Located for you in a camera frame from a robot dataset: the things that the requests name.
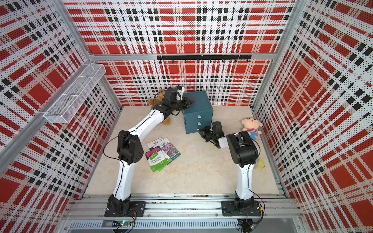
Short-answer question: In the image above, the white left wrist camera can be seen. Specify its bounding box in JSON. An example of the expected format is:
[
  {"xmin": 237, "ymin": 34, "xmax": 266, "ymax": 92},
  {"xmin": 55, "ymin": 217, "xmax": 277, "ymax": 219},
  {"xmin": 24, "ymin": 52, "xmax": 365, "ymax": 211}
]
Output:
[{"xmin": 175, "ymin": 85, "xmax": 185, "ymax": 100}]

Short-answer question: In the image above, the pig plush toy striped shirt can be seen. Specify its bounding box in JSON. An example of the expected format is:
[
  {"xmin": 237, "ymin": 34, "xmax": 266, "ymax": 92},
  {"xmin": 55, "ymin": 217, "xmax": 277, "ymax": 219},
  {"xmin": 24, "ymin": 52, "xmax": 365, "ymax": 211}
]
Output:
[{"xmin": 241, "ymin": 117, "xmax": 263, "ymax": 140}]

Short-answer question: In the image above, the small round white object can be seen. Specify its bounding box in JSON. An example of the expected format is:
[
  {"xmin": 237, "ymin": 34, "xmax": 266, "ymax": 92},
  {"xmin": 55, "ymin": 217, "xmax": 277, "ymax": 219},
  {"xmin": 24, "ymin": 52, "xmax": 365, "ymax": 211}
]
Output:
[{"xmin": 254, "ymin": 158, "xmax": 266, "ymax": 169}]

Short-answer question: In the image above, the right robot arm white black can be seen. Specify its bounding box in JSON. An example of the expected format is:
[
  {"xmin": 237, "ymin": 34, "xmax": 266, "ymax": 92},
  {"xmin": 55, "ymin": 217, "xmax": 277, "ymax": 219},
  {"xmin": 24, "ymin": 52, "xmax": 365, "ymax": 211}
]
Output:
[{"xmin": 198, "ymin": 121, "xmax": 260, "ymax": 212}]

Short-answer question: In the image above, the orange flower seed bag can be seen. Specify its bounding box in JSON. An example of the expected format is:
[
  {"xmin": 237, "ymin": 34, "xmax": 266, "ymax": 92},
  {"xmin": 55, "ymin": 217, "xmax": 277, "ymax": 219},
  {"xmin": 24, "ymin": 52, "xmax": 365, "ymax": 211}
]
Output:
[{"xmin": 147, "ymin": 137, "xmax": 163, "ymax": 150}]

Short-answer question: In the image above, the teal drawer cabinet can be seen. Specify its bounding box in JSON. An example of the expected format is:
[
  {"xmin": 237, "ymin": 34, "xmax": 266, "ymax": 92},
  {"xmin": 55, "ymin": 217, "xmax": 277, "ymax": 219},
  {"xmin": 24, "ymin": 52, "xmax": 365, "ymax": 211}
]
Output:
[{"xmin": 183, "ymin": 91, "xmax": 214, "ymax": 134}]

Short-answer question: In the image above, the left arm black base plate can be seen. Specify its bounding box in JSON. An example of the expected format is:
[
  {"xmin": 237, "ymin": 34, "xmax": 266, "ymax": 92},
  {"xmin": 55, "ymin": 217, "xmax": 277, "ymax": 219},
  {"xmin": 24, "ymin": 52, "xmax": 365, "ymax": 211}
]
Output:
[{"xmin": 104, "ymin": 202, "xmax": 146, "ymax": 217}]

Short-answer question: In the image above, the pink flower green seed bag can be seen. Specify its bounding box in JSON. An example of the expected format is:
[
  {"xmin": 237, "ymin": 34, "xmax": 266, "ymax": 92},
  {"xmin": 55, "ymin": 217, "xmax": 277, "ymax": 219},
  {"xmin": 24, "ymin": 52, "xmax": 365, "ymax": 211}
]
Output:
[{"xmin": 145, "ymin": 146, "xmax": 164, "ymax": 172}]

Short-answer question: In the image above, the green circuit board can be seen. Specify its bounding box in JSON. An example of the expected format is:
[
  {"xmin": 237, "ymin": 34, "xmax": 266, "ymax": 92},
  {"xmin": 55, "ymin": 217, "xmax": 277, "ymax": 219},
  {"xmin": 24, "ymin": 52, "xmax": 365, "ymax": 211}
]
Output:
[{"xmin": 112, "ymin": 220, "xmax": 133, "ymax": 228}]

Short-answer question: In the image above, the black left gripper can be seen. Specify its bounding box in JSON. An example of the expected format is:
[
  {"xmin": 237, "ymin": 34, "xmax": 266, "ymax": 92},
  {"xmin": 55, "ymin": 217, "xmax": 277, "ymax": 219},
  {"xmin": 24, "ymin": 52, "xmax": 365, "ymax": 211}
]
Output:
[{"xmin": 171, "ymin": 97, "xmax": 196, "ymax": 112}]

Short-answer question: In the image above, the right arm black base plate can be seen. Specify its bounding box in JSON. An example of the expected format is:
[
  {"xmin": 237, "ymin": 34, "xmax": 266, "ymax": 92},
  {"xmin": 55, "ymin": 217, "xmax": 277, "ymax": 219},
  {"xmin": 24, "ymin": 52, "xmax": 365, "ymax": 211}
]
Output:
[{"xmin": 221, "ymin": 200, "xmax": 262, "ymax": 216}]

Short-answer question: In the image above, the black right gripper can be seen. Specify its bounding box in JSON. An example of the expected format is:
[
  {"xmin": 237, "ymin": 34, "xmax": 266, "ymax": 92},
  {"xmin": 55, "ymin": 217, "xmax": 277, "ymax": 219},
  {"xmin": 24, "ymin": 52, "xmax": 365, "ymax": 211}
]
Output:
[{"xmin": 198, "ymin": 125, "xmax": 216, "ymax": 142}]

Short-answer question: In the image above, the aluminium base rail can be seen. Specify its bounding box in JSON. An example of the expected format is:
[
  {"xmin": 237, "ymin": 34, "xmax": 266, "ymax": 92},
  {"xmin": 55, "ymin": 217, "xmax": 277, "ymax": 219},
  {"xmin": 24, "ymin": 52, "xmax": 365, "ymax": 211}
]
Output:
[{"xmin": 58, "ymin": 194, "xmax": 307, "ymax": 233}]

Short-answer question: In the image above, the brown teddy bear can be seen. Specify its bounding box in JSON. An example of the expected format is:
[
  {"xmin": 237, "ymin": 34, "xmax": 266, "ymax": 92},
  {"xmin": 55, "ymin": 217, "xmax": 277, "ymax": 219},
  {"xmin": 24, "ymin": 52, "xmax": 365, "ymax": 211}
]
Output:
[{"xmin": 147, "ymin": 89, "xmax": 171, "ymax": 126}]

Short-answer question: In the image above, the purple flower seed bag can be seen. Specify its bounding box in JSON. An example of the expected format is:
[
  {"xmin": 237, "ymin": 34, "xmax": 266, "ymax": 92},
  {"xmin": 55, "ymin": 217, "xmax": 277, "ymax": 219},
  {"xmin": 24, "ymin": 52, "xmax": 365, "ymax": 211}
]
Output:
[{"xmin": 159, "ymin": 138, "xmax": 181, "ymax": 162}]

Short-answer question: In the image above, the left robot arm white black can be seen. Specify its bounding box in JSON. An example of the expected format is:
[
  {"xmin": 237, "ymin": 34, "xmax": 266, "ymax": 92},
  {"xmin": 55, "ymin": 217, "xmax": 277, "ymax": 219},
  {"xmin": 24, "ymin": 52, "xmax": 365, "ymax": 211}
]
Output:
[{"xmin": 108, "ymin": 85, "xmax": 192, "ymax": 213}]

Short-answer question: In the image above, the black hook rail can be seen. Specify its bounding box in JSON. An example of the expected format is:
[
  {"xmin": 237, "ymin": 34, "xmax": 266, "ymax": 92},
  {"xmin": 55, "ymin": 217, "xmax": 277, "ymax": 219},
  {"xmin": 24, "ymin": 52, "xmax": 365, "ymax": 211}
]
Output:
[{"xmin": 156, "ymin": 54, "xmax": 252, "ymax": 62}]

